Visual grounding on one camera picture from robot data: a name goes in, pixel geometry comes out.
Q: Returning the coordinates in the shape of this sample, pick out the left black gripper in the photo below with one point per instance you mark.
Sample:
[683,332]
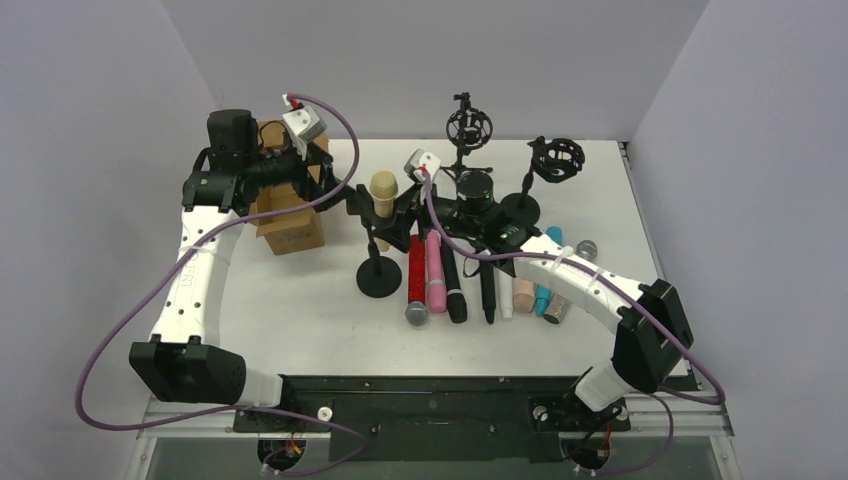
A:
[324,181]

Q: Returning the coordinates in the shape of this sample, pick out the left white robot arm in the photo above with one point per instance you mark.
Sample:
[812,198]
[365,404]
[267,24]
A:
[183,362]

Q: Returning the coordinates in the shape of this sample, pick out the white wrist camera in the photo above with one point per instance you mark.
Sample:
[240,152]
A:
[421,165]
[303,125]

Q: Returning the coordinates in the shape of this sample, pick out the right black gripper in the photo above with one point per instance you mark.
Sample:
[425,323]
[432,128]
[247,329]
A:
[431,211]

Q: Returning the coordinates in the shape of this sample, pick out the cream white microphone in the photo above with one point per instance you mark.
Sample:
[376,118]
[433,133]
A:
[383,189]

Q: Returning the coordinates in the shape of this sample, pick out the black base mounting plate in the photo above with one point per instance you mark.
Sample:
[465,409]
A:
[456,418]

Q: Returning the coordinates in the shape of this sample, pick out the silver glitter microphone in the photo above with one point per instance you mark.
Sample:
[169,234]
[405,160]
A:
[558,305]

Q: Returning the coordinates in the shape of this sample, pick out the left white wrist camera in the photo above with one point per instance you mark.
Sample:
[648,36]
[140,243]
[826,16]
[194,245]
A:
[303,125]

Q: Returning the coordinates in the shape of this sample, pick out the white microphone grey head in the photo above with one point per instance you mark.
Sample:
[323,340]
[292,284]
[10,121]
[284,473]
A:
[505,292]

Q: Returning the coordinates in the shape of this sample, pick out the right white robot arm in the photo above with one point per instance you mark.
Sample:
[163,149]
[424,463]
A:
[651,330]

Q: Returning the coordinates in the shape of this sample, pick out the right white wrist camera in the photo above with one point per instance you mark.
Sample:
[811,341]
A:
[421,165]

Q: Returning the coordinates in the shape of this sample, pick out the peach pink microphone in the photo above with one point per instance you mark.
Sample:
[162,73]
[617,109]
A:
[523,296]

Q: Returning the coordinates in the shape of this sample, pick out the red glitter microphone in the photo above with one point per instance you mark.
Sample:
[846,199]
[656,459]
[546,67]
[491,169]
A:
[416,311]

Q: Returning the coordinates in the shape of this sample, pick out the clip mic stand round base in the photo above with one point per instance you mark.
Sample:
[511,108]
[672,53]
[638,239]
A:
[377,276]

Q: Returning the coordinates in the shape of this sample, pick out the shock mount stand round base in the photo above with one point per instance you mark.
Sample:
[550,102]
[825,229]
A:
[553,161]

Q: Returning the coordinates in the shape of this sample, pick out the tripod shock mount stand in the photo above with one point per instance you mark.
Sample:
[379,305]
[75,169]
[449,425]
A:
[468,129]

